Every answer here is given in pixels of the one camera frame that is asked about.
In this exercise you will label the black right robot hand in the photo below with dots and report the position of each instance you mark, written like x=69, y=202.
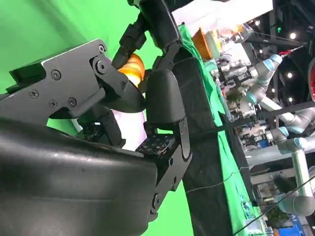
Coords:
x=61, y=184

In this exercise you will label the orange white toy bread roll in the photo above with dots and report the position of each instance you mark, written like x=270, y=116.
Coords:
x=134, y=68

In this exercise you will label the lilac plate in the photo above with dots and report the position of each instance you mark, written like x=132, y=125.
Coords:
x=133, y=130

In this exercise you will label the black backdrop cloth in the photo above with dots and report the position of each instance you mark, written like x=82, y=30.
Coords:
x=204, y=159

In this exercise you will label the green table cloth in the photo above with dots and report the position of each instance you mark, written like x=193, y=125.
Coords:
x=49, y=24

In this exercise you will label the green backdrop fabric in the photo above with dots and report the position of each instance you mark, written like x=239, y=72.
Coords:
x=231, y=167

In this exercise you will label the orange basket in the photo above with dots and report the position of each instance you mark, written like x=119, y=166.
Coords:
x=201, y=44

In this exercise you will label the white board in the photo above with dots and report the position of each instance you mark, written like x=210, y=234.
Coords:
x=221, y=12

